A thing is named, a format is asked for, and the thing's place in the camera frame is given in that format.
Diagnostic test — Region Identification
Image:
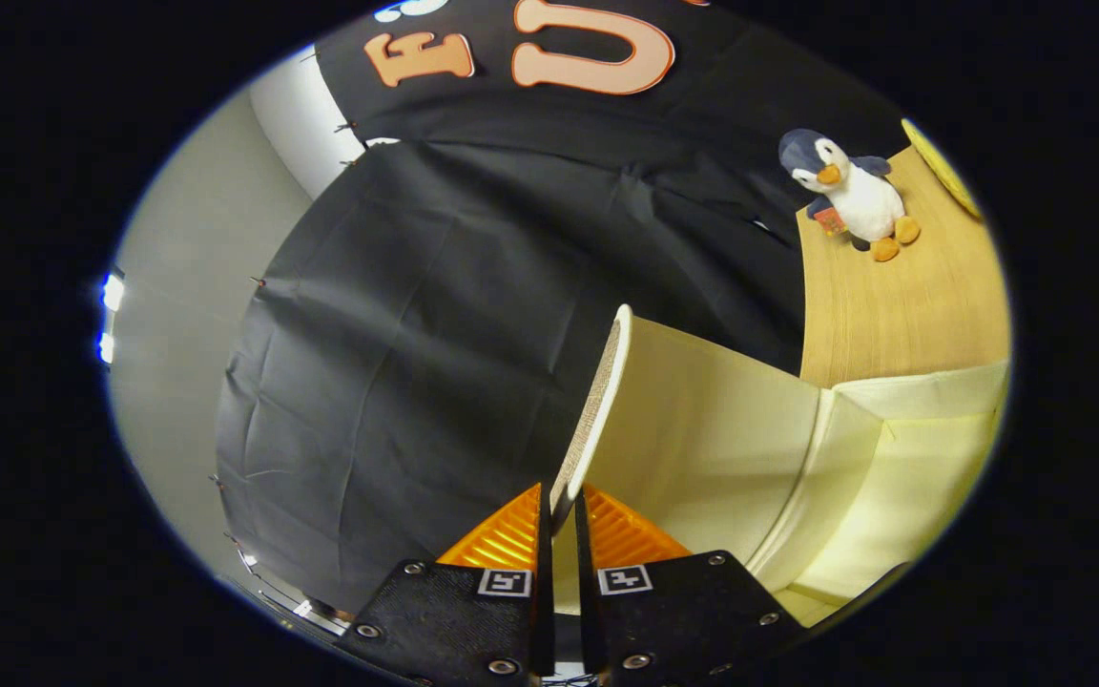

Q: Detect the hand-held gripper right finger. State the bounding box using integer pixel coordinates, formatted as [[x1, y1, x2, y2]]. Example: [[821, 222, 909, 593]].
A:
[[574, 484, 808, 687]]

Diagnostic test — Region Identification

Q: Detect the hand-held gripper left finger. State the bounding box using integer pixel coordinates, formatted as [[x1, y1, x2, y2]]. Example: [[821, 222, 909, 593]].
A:
[[335, 483, 556, 687]]

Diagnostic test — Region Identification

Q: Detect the cream fabric storage box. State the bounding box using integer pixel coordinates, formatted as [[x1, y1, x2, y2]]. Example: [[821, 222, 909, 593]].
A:
[[549, 305, 1010, 631]]

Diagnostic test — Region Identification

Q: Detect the blue white penguin plush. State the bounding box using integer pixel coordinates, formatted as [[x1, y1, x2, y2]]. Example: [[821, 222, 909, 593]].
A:
[[778, 129, 923, 263]]

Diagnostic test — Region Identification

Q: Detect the ceiling light strip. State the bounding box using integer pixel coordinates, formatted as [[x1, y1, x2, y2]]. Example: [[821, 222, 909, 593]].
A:
[[96, 272, 127, 365]]

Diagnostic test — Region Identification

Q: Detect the yellow bun plush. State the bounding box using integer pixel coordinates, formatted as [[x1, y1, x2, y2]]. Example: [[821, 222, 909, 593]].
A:
[[901, 117, 983, 220]]

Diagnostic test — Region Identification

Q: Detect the chrome metal rail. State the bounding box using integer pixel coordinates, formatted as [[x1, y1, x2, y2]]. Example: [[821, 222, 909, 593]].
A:
[[235, 544, 360, 638]]

